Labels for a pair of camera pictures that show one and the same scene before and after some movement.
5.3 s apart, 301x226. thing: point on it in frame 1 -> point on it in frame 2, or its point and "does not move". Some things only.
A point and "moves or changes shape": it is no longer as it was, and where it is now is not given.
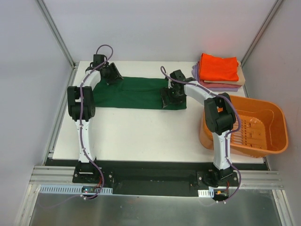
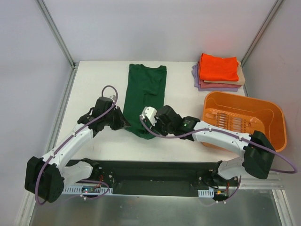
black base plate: [157, 179] does not move
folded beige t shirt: [240, 82] does not move
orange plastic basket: [263, 131] does not move
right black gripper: [171, 99] -> [157, 122]
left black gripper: [114, 73] -> [118, 117]
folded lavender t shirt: [195, 70] does not move
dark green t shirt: [134, 92] moves or changes shape
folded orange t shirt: [213, 68] does not move
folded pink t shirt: [215, 85] does not move
